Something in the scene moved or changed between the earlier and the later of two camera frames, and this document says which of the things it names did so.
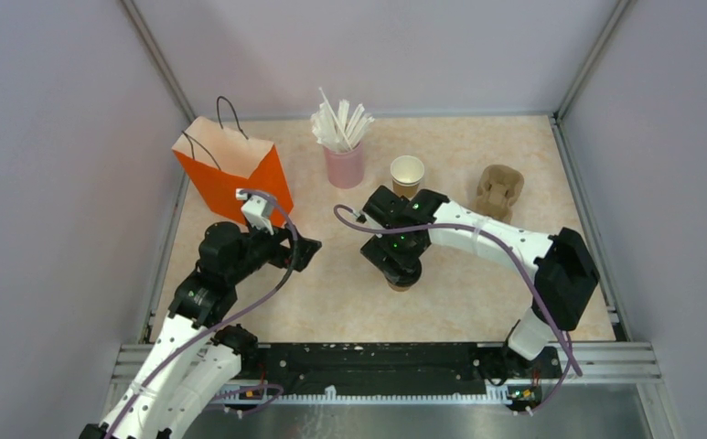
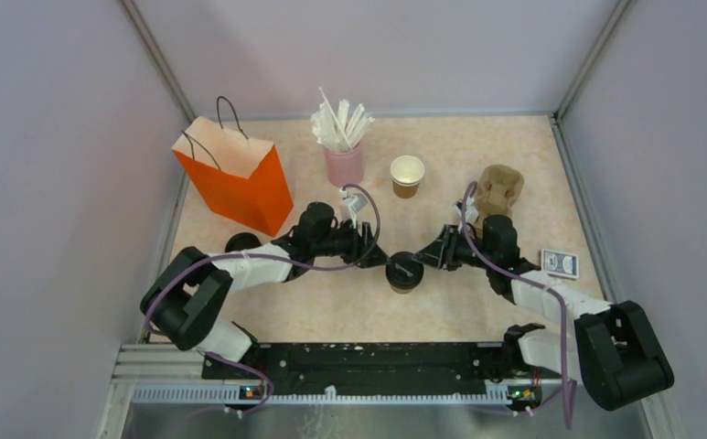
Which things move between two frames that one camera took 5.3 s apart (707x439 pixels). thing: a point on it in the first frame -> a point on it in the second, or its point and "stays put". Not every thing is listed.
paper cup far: x=406 y=172 stays put
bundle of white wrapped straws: x=333 y=130 stays put
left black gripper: x=283 y=254 -> x=358 y=244
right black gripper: x=377 y=249 -> x=443 y=252
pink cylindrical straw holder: x=346 y=169 stays put
